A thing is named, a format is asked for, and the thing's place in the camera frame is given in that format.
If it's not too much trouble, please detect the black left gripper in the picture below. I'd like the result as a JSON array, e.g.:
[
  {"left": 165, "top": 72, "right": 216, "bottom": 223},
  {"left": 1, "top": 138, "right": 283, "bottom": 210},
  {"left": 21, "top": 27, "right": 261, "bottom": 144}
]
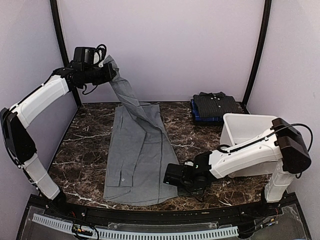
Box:
[{"left": 83, "top": 62, "right": 116, "bottom": 85}]

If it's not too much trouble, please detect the grey long sleeve shirt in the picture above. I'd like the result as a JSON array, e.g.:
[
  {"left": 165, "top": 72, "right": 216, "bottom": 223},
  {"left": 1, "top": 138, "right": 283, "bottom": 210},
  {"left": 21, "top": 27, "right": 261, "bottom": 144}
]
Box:
[{"left": 103, "top": 55, "right": 178, "bottom": 206}]

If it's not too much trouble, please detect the white plastic bin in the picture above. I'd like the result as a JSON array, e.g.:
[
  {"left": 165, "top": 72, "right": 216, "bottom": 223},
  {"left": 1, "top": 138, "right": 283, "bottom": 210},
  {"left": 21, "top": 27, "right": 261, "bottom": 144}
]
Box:
[{"left": 220, "top": 113, "right": 277, "bottom": 178}]

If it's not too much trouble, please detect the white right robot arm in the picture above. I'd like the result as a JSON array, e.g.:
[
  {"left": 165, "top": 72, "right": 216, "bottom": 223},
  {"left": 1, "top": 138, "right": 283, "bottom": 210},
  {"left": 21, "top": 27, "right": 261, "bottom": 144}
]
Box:
[{"left": 177, "top": 118, "right": 312, "bottom": 217}]

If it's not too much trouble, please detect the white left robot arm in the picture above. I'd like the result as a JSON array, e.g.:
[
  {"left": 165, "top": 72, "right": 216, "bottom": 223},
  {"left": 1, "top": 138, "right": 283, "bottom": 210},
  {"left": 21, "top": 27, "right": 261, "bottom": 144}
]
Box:
[{"left": 0, "top": 62, "right": 117, "bottom": 218}]

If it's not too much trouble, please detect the black striped folded shirt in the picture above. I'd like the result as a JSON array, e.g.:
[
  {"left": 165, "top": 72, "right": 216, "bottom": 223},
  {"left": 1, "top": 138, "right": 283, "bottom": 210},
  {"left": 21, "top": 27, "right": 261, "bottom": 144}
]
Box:
[{"left": 193, "top": 92, "right": 242, "bottom": 118}]

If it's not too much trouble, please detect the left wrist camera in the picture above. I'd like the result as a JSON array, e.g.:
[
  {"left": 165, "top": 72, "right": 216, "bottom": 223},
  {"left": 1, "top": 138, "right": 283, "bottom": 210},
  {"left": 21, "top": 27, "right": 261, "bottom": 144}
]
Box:
[{"left": 71, "top": 44, "right": 108, "bottom": 71}]

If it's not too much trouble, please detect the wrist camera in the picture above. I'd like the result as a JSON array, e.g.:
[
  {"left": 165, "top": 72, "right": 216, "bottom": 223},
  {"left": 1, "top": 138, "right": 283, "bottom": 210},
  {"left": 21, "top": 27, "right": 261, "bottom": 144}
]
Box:
[
  {"left": 71, "top": 44, "right": 108, "bottom": 71},
  {"left": 163, "top": 163, "right": 192, "bottom": 187}
]

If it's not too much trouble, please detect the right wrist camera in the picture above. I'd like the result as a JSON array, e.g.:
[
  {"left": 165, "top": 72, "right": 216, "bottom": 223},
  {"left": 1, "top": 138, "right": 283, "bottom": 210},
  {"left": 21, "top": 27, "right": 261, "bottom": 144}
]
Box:
[{"left": 163, "top": 163, "right": 192, "bottom": 187}]

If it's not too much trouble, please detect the white cable duct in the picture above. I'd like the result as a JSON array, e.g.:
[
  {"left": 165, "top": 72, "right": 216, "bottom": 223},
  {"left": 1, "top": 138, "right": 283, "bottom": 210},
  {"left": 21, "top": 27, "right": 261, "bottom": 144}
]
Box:
[{"left": 31, "top": 213, "right": 239, "bottom": 240}]

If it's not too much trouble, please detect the black left frame post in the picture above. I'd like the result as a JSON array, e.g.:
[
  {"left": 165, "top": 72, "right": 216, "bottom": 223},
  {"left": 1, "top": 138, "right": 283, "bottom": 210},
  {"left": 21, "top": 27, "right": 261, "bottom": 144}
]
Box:
[{"left": 49, "top": 0, "right": 82, "bottom": 108}]

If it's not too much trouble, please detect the black frame post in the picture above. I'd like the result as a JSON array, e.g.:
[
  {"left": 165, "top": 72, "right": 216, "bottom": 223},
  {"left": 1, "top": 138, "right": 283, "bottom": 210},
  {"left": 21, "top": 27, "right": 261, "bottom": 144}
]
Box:
[
  {"left": 241, "top": 0, "right": 272, "bottom": 110},
  {"left": 49, "top": 0, "right": 82, "bottom": 108}
]

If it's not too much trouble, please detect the black front rail base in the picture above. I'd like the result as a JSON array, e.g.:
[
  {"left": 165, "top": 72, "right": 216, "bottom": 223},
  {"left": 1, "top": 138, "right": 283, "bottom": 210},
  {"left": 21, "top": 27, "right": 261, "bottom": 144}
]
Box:
[{"left": 16, "top": 193, "right": 312, "bottom": 240}]

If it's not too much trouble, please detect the black right frame post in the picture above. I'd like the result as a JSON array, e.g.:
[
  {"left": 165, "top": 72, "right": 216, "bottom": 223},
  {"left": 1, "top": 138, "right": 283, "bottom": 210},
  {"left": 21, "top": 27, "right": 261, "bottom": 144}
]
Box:
[{"left": 241, "top": 0, "right": 272, "bottom": 110}]

